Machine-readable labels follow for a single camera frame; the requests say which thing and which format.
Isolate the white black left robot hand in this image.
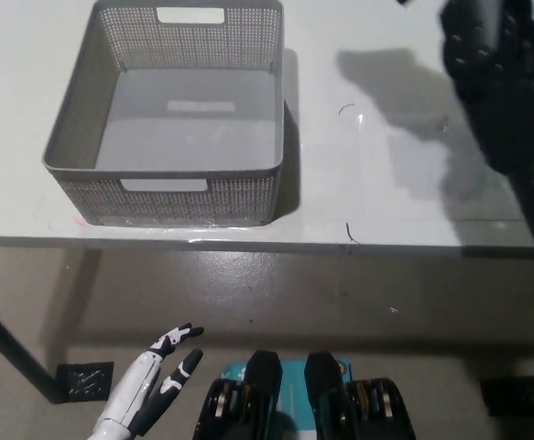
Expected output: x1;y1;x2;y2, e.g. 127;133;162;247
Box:
94;323;205;436

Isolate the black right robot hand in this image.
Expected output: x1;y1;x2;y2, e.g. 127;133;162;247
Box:
438;0;534;176

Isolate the grey perforated plastic basket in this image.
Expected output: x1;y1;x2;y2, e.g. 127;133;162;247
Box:
41;0;286;228

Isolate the black table leg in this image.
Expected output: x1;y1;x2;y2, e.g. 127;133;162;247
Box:
0;289;61;405

